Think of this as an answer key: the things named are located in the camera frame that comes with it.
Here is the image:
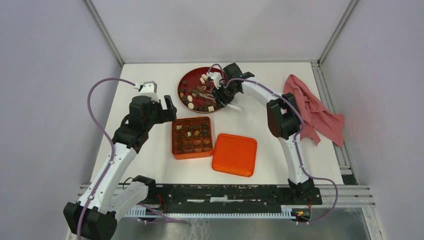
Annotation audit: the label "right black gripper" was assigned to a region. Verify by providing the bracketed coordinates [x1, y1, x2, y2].
[210, 82, 238, 110]

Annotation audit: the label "metal tongs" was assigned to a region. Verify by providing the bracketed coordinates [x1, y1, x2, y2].
[191, 86, 244, 112]

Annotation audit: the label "orange chocolate box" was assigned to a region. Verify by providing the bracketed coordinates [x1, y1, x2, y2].
[171, 116, 214, 160]

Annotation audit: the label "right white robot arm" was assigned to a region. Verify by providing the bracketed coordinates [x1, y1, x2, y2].
[205, 63, 315, 204]

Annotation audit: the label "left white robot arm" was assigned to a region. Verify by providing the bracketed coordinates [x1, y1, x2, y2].
[63, 95, 177, 240]

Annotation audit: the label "round red tray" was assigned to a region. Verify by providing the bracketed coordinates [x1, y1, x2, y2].
[177, 67, 220, 114]

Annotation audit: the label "orange box lid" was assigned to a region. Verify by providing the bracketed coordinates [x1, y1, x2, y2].
[211, 133, 258, 178]

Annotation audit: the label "pink cloth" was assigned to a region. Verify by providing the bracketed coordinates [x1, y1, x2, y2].
[283, 74, 344, 148]

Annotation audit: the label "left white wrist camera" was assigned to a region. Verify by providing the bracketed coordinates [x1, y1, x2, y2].
[133, 81, 160, 103]

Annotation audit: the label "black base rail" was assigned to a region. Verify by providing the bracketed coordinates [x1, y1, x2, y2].
[141, 184, 323, 214]

